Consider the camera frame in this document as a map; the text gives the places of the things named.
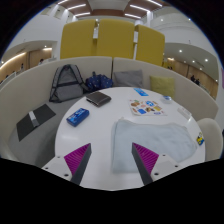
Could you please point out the blue card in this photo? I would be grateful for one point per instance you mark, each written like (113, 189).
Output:
(141, 92)

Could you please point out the dark brown wallet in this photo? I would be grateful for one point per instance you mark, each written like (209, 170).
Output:
(98, 98)

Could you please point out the light blue towel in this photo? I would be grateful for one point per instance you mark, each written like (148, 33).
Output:
(163, 138)

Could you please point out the grey cushion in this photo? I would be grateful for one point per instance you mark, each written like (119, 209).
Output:
(128, 79)

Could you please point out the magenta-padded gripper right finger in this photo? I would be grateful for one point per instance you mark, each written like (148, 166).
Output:
(146, 159)

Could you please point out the person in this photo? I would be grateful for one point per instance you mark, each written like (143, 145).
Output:
(41, 61)
(193, 79)
(197, 82)

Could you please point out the yellow partition panel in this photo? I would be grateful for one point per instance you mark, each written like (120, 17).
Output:
(150, 45)
(77, 39)
(115, 38)

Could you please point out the ceiling strip lights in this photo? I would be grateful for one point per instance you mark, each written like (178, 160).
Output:
(76, 6)

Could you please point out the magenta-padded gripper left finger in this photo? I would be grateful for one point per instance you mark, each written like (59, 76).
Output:
(77, 160)

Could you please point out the white armchair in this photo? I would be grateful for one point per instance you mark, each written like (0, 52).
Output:
(211, 140)

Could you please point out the curved beige sofa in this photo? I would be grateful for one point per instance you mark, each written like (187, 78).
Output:
(20, 96)

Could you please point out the grey backpack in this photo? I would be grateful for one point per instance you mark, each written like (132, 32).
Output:
(66, 85)

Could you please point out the flat white box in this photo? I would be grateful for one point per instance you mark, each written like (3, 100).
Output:
(184, 112)

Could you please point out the navy blue patterned bag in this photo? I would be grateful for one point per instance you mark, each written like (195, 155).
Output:
(99, 82)

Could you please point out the colourful sticker sheet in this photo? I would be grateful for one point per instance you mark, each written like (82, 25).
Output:
(146, 107)

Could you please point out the yellow and blue toy figure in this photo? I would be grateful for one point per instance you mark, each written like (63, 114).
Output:
(200, 138)

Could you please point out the small white and blue box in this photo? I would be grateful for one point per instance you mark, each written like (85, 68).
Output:
(167, 98)

